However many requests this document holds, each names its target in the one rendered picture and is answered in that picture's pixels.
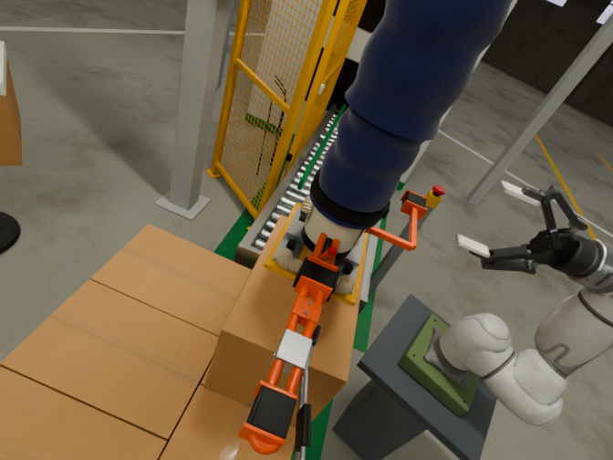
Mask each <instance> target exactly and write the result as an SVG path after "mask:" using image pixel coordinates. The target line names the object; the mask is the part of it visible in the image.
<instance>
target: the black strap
mask: <svg viewBox="0 0 613 460"><path fill-rule="evenodd" d="M320 170H321V168H320V169H318V170H317V172H316V174H315V176H314V178H313V181H312V183H311V185H310V190H311V193H312V196H313V198H314V199H315V201H316V202H317V204H318V205H319V206H320V207H321V208H322V209H323V210H324V211H325V212H327V213H328V214H330V215H332V216H333V217H335V218H337V219H338V220H340V221H342V222H345V223H348V224H352V225H374V224H376V223H377V222H378V221H379V220H380V219H381V218H383V219H385V217H386V216H387V214H388V212H389V211H390V201H389V202H388V203H387V204H386V205H385V206H384V207H383V208H382V209H381V210H380V211H377V212H373V213H362V212H357V211H352V210H349V209H347V208H345V207H343V206H341V205H339V204H336V203H335V202H333V201H332V200H330V199H329V198H328V197H327V196H326V195H325V193H324V192H323V191H322V190H321V188H320V187H319V176H320Z"/></svg>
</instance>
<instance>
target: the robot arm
mask: <svg viewBox="0 0 613 460"><path fill-rule="evenodd" d="M499 184H500V186H501V189H502V191H503V192H505V193H508V194H510V195H512V196H514V197H516V198H519V199H521V200H523V201H525V202H528V203H530V204H533V205H535V206H539V205H540V204H541V208H542V212H543V215H544V218H545V226H546V230H544V231H540V232H539V233H538V234H537V236H536V237H534V238H533V239H532V240H530V241H529V243H530V244H524V245H521V246H516V247H507V248H500V249H493V250H489V249H488V246H485V245H482V244H480V243H478V242H475V241H473V240H472V239H469V238H467V237H465V236H462V235H459V234H456V235H455V239H456V245H458V246H461V247H464V248H466V249H468V250H469V253H470V254H471V255H474V256H477V257H480V258H481V263H482V268H483V269H490V270H504V271H519V272H525V273H527V274H531V275H534V274H535V273H536V271H535V269H536V268H537V267H538V266H539V265H540V264H541V265H548V266H550V267H552V268H553V269H555V270H557V271H560V272H562V273H564V274H566V275H567V277H568V278H569V279H570V280H572V281H574V282H576V283H578V284H580V285H582V286H584V287H583V288H582V289H581V290H580V291H579V292H577V293H576V294H575V295H574V296H570V297H568V298H565V299H563V300H562V301H561V302H560V303H558V304H557V305H556V306H555V307H554V308H552V309H551V310H550V311H549V312H548V313H547V314H546V316H545V319H544V320H543V321H542V322H541V323H540V324H539V326H538V327H537V329H536V332H535V337H534V341H535V346H536V348H537V350H534V349H527V350H523V351H520V352H518V353H516V352H515V351H514V350H513V348H512V346H511V343H512V338H511V333H510V330H509V329H508V328H507V326H506V324H505V323H504V322H503V321H502V320H501V319H500V318H498V317H497V316H495V315H493V314H491V313H485V312H484V313H476V314H472V315H470V316H467V317H465V318H463V319H460V320H459V321H457V322H456V323H454V324H453V325H452V326H451V327H449V328H448V329H447V330H446V331H445V332H443V331H442V330H441V329H440V328H438V327H435V328H433V330H432V337H431V342H430V345H429V347H428V349H427V352H426V353H425V354H424V355H423V359H424V361H425V362H427V363H429V364H430V365H432V366H433V367H435V368H436V369H437V370H439V371H440V372H442V373H443V374H444V375H446V376H447V377H449V378H450V379H451V380H453V381H454V382H455V383H456V384H457V385H458V386H459V387H460V388H461V389H464V388H466V387H467V376H468V371H470V372H472V373H473V374H475V375H476V376H478V377H479V378H480V379H481V380H482V381H483V383H484V384H485V385H486V387H487V388H488V389H489V390H490V392H491V393H492V394H493V395H494V396H495V397H496V398H497V399H498V400H499V401H500V402H501V403H502V404H503V405H504V406H505V407H506V408H507V409H508V410H509V411H510V412H511V413H513V414H514V415H516V416H517V417H518V418H520V419H522V420H523V421H525V422H527V423H530V424H531V425H536V426H546V425H549V424H551V423H553V422H554V421H555V420H557V419H558V417H559V416H560V414H561V412H562V411H563V400H562V399H561V397H560V396H561V395H562V394H563V392H564V391H565V390H566V387H567V379H566V377H567V376H569V375H570V374H572V373H573V372H575V371H577V370H579V369H580V368H582V367H583V366H585V365H586V364H588V363H589V362H591V361H592V360H594V359H595V358H597V357H598V356H600V355H601V354H603V353H604V352H606V351H607V350H609V349H611V348H612V347H613V246H612V245H609V244H607V243H605V242H603V241H600V240H598V239H586V238H585V237H582V236H580V235H576V232H578V231H579V230H582V231H585V230H587V229H588V226H587V224H586V222H585V221H584V219H583V218H582V217H580V216H578V215H577V214H575V213H574V212H573V210H572V209H571V207H570V206H569V204H568V203H567V201H566V199H565V198H564V196H563V195H562V194H561V193H560V191H559V190H558V188H557V187H556V186H555V185H552V186H550V187H549V189H548V190H547V191H544V190H539V191H538V190H536V189H534V188H532V187H529V186H524V188H523V189H521V188H519V187H516V186H514V185H512V184H510V183H507V182H505V181H501V182H499ZM554 198H555V200H556V202H557V203H558V205H559V206H560V208H561V209H562V211H563V212H564V214H565V215H566V217H567V219H568V220H569V222H568V225H569V228H556V221H555V218H554V215H553V211H552V207H551V204H550V201H551V200H553V199H554ZM527 250H531V253H528V252H527ZM523 259H525V260H523ZM532 259H534V260H532Z"/></svg>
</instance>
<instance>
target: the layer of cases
mask: <svg viewBox="0 0 613 460"><path fill-rule="evenodd" d="M251 272H252V269H250V268H247V267H244V266H242V265H239V264H237V263H235V262H234V261H231V260H229V259H227V258H225V257H223V256H219V255H217V254H215V253H213V252H211V251H209V250H207V249H204V248H202V247H200V246H198V245H195V244H193V243H191V242H189V241H186V240H184V239H182V238H180V237H178V236H176V235H173V234H171V233H168V232H166V231H164V230H162V229H160V228H158V227H156V226H154V225H150V224H148V225H146V226H145V227H144V228H143V229H142V230H141V231H140V232H139V233H138V234H137V235H136V236H135V237H134V238H132V239H131V240H130V241H129V242H128V243H127V244H126V245H125V246H124V247H123V248H122V249H121V250H120V251H119V252H118V253H117V254H116V255H115V256H114V257H113V258H111V260H110V261H109V262H108V263H107V264H106V265H104V266H103V267H102V268H101V269H100V270H99V271H98V272H97V273H96V274H95V275H94V276H93V277H92V278H91V279H89V280H88V281H87V282H86V283H85V284H84V285H83V286H82V287H81V288H80V289H79V290H78V291H76V292H75V293H74V294H73V295H72V296H71V297H70V298H69V299H68V300H67V301H66V302H65V303H64V304H62V305H61V306H60V307H59V308H58V309H57V310H56V311H55V312H54V313H53V314H52V315H51V316H50V317H49V318H47V319H46V320H45V321H44V322H43V323H42V324H41V325H40V326H39V327H38V328H37V329H36V330H34V331H33V332H32V333H31V334H30V335H29V336H28V337H27V338H26V339H25V340H24V341H23V342H22V343H21V344H19V345H18V346H17V347H16V348H15V349H14V350H13V351H12V352H11V353H10V354H9V355H8V356H7V357H5V358H4V359H3V360H2V361H1V362H0V460H290V459H291V455H292V453H293V449H294V445H295V439H296V426H295V425H294V424H290V425H289V429H288V432H287V436H286V441H285V443H284V445H283V446H282V447H281V448H280V449H279V450H278V452H277V453H273V454H270V455H261V454H258V453H257V452H256V451H255V450H253V448H252V447H251V445H250V444H249V441H247V440H245V439H243V438H241V437H238V433H239V431H240V430H241V428H242V426H243V424H244V423H246V421H247V418H248V416H249V413H250V411H251V409H252V407H250V406H248V405H245V404H243V403H240V402H237V401H235V400H233V399H230V398H228V397H225V396H223V395H221V394H219V393H217V392H213V391H210V390H208V389H205V388H204V384H205V381H206V378H207V375H208V371H209V369H210V366H211V363H212V359H213V355H214V352H215V348H216V345H217V342H218V339H219V337H220V333H221V330H222V328H223V325H224V323H225V321H226V320H227V318H228V316H229V314H230V312H231V310H232V308H233V306H234V304H235V302H236V300H237V299H238V297H239V295H240V293H241V291H242V289H243V287H244V284H245V282H246V280H247V279H248V278H249V276H250V274H251Z"/></svg>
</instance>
